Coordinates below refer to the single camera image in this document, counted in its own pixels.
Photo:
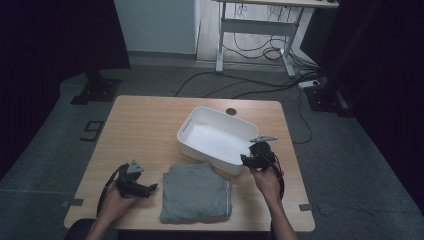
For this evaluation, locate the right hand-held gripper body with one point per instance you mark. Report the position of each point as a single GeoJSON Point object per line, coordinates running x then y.
{"type": "Point", "coordinates": [265, 156]}

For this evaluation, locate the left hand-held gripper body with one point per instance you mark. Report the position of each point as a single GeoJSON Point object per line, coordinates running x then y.
{"type": "Point", "coordinates": [128, 180]}

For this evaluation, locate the white plastic bin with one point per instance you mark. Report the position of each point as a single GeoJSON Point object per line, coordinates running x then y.
{"type": "Point", "coordinates": [216, 143]}

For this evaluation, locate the gray shorts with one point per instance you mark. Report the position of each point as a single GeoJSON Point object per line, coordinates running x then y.
{"type": "Point", "coordinates": [195, 193]}

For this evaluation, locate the person's left hand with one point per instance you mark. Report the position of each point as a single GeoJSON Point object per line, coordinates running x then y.
{"type": "Point", "coordinates": [113, 205]}

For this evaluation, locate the person's right hand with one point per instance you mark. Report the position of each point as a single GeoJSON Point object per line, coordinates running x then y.
{"type": "Point", "coordinates": [270, 186]}

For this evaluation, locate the gray tape piece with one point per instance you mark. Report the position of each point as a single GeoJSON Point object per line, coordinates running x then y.
{"type": "Point", "coordinates": [74, 202]}
{"type": "Point", "coordinates": [305, 207]}

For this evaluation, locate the black tape floor mark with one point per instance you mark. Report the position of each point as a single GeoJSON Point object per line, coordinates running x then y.
{"type": "Point", "coordinates": [92, 130]}

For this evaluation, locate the person's dark-clothed knee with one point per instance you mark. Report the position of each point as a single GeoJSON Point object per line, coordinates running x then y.
{"type": "Point", "coordinates": [78, 230]}

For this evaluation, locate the white power strip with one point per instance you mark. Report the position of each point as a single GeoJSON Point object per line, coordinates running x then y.
{"type": "Point", "coordinates": [308, 84]}

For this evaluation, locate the black stand base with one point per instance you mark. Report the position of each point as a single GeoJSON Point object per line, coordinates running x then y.
{"type": "Point", "coordinates": [96, 90]}
{"type": "Point", "coordinates": [328, 100]}

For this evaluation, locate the white standing desk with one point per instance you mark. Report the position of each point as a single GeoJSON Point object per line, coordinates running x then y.
{"type": "Point", "coordinates": [256, 26]}

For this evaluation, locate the black curtain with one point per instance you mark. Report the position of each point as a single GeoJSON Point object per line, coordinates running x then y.
{"type": "Point", "coordinates": [50, 50]}
{"type": "Point", "coordinates": [383, 83]}

